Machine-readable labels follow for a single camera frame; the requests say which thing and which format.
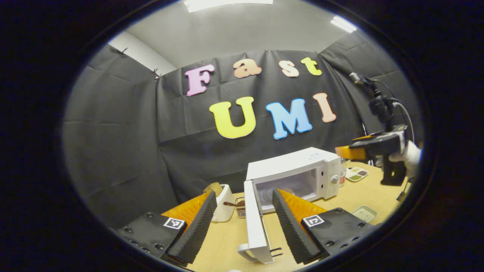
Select black backdrop cloth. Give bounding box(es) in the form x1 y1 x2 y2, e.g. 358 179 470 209
62 29 424 229

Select white rectangular plate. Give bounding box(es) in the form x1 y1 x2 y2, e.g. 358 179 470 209
351 205 378 224

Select white divided tray with grains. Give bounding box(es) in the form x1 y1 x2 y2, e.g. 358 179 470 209
345 167 369 182

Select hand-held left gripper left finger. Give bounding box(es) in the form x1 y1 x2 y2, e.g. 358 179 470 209
115 191 218 264

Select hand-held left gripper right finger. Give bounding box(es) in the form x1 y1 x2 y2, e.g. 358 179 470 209
271 188 379 265

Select white toaster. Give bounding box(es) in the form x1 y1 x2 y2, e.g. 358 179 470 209
212 184 236 222

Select white microwave oven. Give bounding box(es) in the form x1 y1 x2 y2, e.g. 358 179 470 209
237 147 343 264

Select metal wire utensil holder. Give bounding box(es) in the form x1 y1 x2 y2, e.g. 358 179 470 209
235 196 247 219

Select long ceiling light panel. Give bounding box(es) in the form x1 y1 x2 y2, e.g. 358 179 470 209
184 0 273 13

